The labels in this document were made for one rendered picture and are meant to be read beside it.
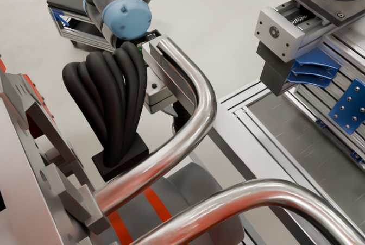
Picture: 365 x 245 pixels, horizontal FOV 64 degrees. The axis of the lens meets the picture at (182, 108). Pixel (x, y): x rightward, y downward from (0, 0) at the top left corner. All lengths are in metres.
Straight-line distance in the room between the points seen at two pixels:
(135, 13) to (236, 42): 1.44
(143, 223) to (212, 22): 1.76
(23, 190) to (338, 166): 1.21
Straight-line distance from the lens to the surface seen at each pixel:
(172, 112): 0.52
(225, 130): 0.34
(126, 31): 0.51
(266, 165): 0.33
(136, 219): 0.37
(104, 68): 0.32
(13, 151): 0.20
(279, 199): 0.29
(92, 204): 0.28
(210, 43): 1.87
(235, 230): 0.40
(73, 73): 0.33
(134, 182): 0.28
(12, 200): 0.18
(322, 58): 0.91
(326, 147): 1.33
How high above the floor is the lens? 1.27
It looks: 56 degrees down
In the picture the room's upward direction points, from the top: straight up
